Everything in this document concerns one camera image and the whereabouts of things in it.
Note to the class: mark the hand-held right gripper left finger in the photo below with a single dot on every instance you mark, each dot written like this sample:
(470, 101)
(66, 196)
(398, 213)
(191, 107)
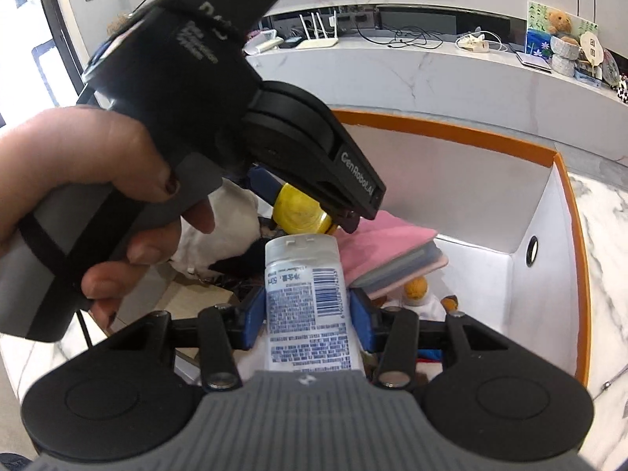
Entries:
(255, 319)

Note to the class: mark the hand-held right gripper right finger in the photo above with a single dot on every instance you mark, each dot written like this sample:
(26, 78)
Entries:
(363, 321)

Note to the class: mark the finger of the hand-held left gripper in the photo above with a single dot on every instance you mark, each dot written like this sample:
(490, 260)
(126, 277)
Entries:
(262, 181)
(353, 176)

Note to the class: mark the white tube with label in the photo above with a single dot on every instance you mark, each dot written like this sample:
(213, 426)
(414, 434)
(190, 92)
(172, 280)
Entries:
(304, 304)

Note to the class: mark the grey box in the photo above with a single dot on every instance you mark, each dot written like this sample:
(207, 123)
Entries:
(397, 267)

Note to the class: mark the panda plush toy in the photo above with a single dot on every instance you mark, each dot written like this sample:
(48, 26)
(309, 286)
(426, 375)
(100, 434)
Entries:
(221, 233)

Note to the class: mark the pink felt pouch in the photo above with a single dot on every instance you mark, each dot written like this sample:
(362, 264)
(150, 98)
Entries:
(382, 238)

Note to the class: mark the orange cardboard box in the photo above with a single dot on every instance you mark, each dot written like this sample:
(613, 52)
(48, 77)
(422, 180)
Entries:
(466, 191)

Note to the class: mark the person's left hand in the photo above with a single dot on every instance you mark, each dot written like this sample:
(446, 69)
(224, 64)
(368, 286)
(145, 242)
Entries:
(73, 152)

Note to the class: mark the yellow crochet toy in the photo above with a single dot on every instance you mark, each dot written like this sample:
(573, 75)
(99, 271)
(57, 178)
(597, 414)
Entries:
(417, 289)

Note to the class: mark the white tray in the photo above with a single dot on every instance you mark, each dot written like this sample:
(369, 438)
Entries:
(267, 44)

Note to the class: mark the white router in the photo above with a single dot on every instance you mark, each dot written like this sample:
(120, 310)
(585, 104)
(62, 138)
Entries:
(319, 41)

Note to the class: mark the glass door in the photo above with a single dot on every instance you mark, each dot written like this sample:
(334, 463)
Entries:
(29, 34)

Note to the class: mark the white power strip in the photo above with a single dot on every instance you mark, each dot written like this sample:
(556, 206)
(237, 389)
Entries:
(476, 43)

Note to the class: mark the grey tablet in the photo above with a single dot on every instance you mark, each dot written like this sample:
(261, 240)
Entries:
(534, 63)

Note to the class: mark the painted picture card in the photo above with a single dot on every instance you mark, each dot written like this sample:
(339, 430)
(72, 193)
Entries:
(537, 24)

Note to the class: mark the white patterned pot stack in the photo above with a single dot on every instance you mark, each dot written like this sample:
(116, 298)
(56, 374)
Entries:
(564, 56)

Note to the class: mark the brown teddy bear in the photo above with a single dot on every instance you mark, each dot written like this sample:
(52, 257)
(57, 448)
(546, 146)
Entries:
(559, 22)

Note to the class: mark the round paper fan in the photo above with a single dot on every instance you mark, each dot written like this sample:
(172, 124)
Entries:
(591, 49)

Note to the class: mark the decorative plate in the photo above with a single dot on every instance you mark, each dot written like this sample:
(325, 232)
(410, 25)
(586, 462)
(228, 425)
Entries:
(611, 66)

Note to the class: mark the cow print item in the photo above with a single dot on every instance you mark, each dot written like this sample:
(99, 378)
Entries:
(622, 89)

